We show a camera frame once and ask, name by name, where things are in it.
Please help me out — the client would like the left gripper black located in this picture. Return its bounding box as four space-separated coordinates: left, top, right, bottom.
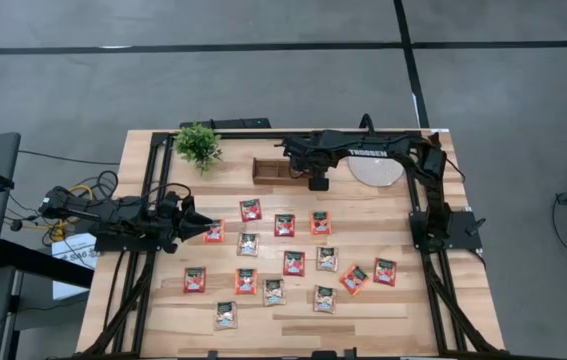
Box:
155 193 214 255

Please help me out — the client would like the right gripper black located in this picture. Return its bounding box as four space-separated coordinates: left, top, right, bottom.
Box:
281 129 340 180

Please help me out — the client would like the orange tea packet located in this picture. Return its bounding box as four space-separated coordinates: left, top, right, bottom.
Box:
234 268 259 296
338 264 371 296
310 210 333 236
203 218 226 245

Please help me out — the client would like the red tea packet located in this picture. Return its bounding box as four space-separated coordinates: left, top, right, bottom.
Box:
273 213 297 238
282 250 307 278
182 266 207 295
239 198 263 223
373 257 398 288

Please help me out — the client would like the beige tea packet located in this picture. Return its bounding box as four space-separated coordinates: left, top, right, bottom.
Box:
213 300 239 332
312 284 338 315
236 232 261 258
262 278 287 307
315 246 340 273

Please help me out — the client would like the wooden tea organizer box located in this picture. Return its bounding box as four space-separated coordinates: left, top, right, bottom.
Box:
251 157 332 188

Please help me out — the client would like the black power strip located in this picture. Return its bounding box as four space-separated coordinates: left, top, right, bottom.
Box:
179 117 272 130

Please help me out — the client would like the round woven placemat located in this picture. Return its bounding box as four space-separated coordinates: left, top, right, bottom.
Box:
346 154 405 188

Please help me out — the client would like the green plant in white pot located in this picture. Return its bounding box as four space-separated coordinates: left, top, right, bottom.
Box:
172 122 224 176

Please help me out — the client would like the white paper sheet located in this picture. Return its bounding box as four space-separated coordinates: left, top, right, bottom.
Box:
51 231 100 301

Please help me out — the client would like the black desk crossbar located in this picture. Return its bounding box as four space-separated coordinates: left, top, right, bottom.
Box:
0 238 95 290

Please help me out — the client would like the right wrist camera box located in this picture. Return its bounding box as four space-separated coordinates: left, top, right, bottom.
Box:
307 174 331 193

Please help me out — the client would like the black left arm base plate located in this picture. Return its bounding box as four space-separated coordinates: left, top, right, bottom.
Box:
93 213 168 254

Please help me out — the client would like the yellow cable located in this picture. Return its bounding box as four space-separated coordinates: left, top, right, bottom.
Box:
50 183 95 242

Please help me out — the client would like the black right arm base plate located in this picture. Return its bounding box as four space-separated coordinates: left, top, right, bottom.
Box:
409 209 484 252

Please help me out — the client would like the black cable bundle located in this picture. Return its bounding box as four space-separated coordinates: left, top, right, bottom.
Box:
5 169 120 246

